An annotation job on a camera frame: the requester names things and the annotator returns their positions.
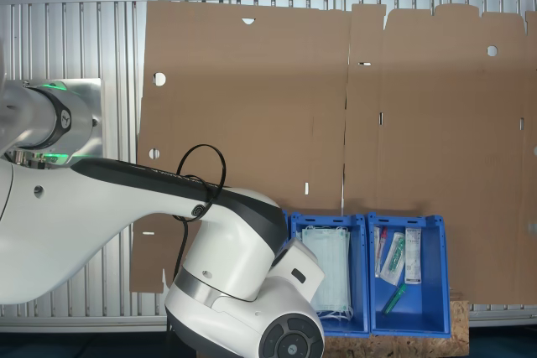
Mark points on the brown cardboard sheet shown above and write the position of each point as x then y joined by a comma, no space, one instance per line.
453,144
251,102

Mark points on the loose green capped needle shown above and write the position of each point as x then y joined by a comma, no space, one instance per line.
394,299

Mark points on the clear packet with red tip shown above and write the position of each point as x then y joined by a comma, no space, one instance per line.
379,249

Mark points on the blue plastic bin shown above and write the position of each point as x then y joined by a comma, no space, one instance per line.
358,274
423,303

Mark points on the stack of white face masks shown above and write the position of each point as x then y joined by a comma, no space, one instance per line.
329,266

